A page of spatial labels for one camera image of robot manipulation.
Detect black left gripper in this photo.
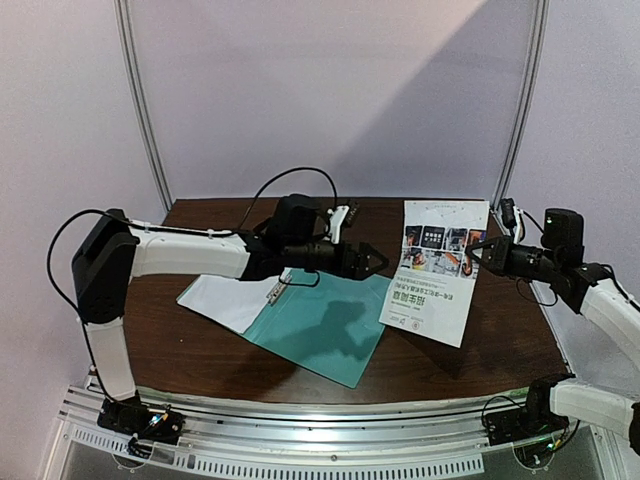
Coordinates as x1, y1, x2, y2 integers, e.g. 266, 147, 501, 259
285, 238, 389, 280

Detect colourful printed brochure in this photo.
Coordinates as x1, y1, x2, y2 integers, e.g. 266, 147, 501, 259
379, 199, 490, 348

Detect teal file folder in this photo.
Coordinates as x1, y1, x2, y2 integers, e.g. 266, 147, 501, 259
242, 269, 390, 389

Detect metal folder clip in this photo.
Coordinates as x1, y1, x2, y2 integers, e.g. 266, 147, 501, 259
266, 280, 289, 305

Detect white printed text sheets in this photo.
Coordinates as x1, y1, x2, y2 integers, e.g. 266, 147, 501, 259
176, 269, 292, 334

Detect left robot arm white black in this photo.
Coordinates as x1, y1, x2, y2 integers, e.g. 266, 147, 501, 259
71, 194, 390, 434

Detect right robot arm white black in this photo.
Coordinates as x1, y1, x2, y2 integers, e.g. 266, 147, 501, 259
465, 199, 639, 451

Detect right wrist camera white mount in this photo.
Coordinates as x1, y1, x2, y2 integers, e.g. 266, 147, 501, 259
499, 198, 526, 244

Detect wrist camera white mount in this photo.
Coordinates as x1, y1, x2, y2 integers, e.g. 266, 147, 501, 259
325, 199, 360, 245
499, 198, 526, 244

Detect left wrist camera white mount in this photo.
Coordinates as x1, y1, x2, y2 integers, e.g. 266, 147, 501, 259
325, 199, 360, 245

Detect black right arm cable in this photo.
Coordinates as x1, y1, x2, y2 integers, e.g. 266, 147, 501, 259
514, 207, 559, 309

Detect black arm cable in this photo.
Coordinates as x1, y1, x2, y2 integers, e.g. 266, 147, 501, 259
514, 207, 559, 309
46, 167, 339, 316

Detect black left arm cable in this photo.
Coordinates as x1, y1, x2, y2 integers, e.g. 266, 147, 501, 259
46, 167, 339, 316

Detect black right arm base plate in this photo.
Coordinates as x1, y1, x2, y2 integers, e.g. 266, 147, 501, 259
480, 396, 570, 446

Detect aluminium front rail frame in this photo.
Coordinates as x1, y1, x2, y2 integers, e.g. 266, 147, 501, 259
41, 381, 626, 479

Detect right aluminium wall post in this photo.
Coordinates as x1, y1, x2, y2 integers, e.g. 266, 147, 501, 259
491, 0, 549, 211

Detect aluminium wall post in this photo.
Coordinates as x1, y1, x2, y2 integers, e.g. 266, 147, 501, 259
114, 0, 173, 213
491, 0, 549, 211

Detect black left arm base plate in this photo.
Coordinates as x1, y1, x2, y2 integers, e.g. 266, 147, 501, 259
97, 397, 186, 445

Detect left aluminium wall post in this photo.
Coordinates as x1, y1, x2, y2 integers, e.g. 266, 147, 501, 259
114, 0, 173, 213

